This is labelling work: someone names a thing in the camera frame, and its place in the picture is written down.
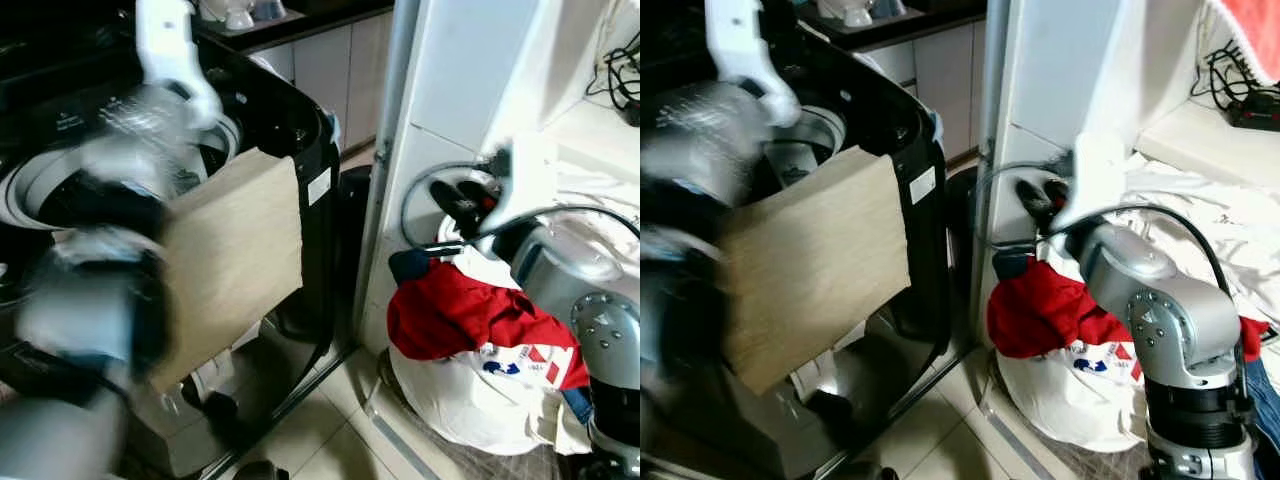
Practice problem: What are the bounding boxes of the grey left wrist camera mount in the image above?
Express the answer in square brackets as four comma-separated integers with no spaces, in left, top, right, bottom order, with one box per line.
[642,84,773,206]
[82,88,209,193]

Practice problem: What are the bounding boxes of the beige cloth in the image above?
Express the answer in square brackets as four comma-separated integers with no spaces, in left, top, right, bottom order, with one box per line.
[148,147,305,394]
[716,145,913,396]

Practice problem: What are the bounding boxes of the navy blue cloth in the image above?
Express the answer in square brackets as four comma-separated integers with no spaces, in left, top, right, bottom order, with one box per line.
[389,249,435,287]
[992,249,1033,285]

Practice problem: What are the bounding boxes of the tangled black cables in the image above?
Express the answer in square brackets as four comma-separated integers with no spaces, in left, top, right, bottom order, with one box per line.
[584,30,641,129]
[1188,40,1280,113]

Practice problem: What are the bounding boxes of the silver washer drum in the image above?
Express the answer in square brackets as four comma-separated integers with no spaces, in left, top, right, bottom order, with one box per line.
[758,104,853,191]
[0,108,243,233]

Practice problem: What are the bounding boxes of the white crumpled cloth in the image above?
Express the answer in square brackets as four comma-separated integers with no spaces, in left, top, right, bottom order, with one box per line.
[1040,150,1280,336]

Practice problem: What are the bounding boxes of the grey looped cable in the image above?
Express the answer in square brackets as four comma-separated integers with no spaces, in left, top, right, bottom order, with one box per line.
[399,162,503,253]
[973,158,1073,253]

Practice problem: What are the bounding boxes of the orange red towel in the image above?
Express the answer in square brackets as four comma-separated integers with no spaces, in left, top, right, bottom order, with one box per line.
[1212,0,1280,89]

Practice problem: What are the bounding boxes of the white ceramic item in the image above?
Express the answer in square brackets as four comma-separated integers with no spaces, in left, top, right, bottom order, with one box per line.
[814,0,885,28]
[198,0,293,33]

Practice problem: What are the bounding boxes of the black top-load washing machine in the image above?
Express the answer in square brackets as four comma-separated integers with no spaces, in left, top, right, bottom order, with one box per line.
[0,0,348,480]
[640,0,953,480]

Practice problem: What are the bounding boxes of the black power strip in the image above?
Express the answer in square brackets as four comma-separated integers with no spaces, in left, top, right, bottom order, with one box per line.
[1228,92,1280,133]

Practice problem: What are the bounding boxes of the red garment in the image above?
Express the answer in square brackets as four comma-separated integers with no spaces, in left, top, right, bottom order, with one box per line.
[387,255,592,392]
[986,257,1273,383]

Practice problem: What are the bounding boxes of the white shelf unit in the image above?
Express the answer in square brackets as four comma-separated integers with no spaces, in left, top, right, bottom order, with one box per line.
[974,0,1280,351]
[354,0,641,353]

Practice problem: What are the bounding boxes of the beige cabinet with dark counter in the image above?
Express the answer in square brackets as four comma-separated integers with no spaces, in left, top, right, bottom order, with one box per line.
[805,0,989,171]
[195,0,397,156]

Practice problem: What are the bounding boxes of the blue jeans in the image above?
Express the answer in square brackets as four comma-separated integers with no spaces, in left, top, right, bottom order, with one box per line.
[1238,352,1280,453]
[558,384,598,429]

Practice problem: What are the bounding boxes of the white printed garment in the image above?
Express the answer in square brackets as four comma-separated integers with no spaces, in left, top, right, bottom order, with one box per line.
[994,340,1153,455]
[388,335,593,457]

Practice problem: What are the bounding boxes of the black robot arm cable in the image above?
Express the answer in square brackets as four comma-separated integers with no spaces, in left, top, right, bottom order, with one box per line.
[1064,203,1257,426]
[478,204,641,247]

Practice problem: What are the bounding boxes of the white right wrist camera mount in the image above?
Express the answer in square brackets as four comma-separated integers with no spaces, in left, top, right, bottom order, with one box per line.
[496,138,561,237]
[1056,132,1128,237]

